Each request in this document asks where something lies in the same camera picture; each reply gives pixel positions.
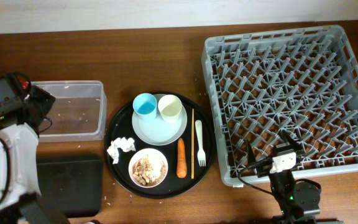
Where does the light grey round plate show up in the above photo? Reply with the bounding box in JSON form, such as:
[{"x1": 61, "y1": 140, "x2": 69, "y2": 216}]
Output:
[{"x1": 132, "y1": 105, "x2": 188, "y2": 146}]

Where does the grey plastic dishwasher rack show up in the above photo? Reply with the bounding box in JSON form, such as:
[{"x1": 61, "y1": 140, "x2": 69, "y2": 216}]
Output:
[{"x1": 201, "y1": 26, "x2": 358, "y2": 187}]

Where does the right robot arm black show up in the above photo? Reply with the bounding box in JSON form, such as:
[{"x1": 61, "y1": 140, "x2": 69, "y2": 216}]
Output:
[{"x1": 237, "y1": 131, "x2": 321, "y2": 223}]

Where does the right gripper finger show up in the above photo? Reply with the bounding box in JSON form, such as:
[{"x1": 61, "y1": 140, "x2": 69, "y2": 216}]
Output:
[
  {"x1": 246, "y1": 140, "x2": 255, "y2": 165},
  {"x1": 282, "y1": 130, "x2": 302, "y2": 152}
]

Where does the white paper napkin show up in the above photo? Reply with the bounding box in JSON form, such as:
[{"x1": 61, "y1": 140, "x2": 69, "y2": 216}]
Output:
[{"x1": 107, "y1": 138, "x2": 136, "y2": 164}]

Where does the cream plastic cup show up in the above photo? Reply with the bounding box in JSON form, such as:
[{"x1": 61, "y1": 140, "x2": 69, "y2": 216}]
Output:
[{"x1": 157, "y1": 95, "x2": 182, "y2": 123}]

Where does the single wooden chopstick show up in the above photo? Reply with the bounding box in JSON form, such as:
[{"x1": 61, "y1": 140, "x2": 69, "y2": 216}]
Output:
[{"x1": 191, "y1": 108, "x2": 195, "y2": 179}]

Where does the food scraps and rice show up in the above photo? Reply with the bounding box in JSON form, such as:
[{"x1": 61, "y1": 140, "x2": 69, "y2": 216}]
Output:
[{"x1": 132, "y1": 155, "x2": 167, "y2": 187}]

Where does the light blue plastic cup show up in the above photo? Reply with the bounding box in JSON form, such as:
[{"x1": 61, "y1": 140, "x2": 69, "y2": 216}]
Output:
[{"x1": 132, "y1": 93, "x2": 157, "y2": 121}]

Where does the clear plastic waste bin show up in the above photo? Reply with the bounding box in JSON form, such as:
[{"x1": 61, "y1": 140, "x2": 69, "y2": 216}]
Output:
[{"x1": 33, "y1": 80, "x2": 107, "y2": 142}]

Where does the round black serving tray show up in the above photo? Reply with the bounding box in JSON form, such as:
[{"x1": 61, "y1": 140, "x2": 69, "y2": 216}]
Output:
[{"x1": 104, "y1": 95, "x2": 216, "y2": 199}]

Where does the pink bowl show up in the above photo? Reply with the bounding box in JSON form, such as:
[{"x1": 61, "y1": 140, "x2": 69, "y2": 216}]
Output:
[{"x1": 128, "y1": 148, "x2": 168, "y2": 189}]

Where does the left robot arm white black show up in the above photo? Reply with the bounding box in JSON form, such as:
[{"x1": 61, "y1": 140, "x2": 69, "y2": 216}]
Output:
[{"x1": 0, "y1": 72, "x2": 68, "y2": 223}]

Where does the orange carrot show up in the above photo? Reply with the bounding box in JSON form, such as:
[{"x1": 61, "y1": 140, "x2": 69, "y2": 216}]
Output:
[{"x1": 177, "y1": 138, "x2": 187, "y2": 179}]

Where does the black rectangular waste tray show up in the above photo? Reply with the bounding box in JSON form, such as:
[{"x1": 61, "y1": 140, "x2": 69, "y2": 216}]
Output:
[{"x1": 37, "y1": 154, "x2": 103, "y2": 218}]

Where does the white plastic fork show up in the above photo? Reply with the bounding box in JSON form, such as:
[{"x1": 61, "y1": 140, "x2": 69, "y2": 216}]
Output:
[{"x1": 195, "y1": 120, "x2": 206, "y2": 167}]

